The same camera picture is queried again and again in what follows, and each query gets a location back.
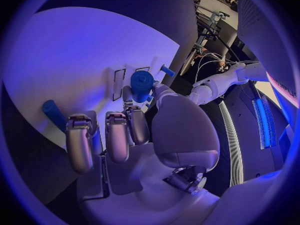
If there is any white cable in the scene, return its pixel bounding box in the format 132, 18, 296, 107
195, 52, 260, 84

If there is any metal equipment stand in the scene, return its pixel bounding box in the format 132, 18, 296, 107
193, 3, 232, 49

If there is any white task board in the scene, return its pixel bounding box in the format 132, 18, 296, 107
1, 6, 182, 151

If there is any thin blue cylinder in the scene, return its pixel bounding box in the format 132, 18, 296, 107
41, 99, 69, 134

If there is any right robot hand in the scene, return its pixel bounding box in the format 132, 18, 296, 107
64, 82, 222, 225

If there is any thick blue cylinder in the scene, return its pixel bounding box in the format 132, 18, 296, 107
130, 70, 155, 104

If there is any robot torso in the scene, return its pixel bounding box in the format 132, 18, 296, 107
201, 0, 300, 192

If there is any tall blue peg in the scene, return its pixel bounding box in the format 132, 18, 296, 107
159, 64, 176, 78

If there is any glowing light bar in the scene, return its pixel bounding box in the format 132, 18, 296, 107
251, 95, 278, 150

